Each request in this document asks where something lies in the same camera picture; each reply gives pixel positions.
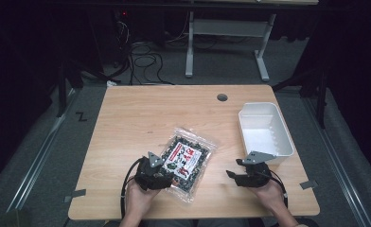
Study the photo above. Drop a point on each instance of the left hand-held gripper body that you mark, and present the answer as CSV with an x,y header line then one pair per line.
x,y
149,176

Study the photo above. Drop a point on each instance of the person's left hand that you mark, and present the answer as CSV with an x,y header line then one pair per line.
x,y
139,198

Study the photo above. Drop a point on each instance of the white metal desk frame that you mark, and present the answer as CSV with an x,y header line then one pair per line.
x,y
227,27

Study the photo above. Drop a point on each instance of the person's right hand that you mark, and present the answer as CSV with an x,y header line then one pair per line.
x,y
270,194

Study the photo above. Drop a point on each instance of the aluminium floor rail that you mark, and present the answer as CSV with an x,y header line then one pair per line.
x,y
38,157
341,164

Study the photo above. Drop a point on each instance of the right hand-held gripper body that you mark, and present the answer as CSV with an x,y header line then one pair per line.
x,y
253,176

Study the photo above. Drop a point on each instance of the grey tape strip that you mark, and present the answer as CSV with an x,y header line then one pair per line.
x,y
309,184
76,194

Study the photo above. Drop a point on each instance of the grey round table grommet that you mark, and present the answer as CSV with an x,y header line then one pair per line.
x,y
222,97

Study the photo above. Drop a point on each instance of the black metal stand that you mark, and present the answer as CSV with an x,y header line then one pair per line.
x,y
62,94
321,101

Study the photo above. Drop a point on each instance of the clear bag of dark snacks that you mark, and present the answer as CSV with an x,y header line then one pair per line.
x,y
186,160

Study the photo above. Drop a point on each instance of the white plastic bin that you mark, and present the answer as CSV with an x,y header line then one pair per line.
x,y
264,132

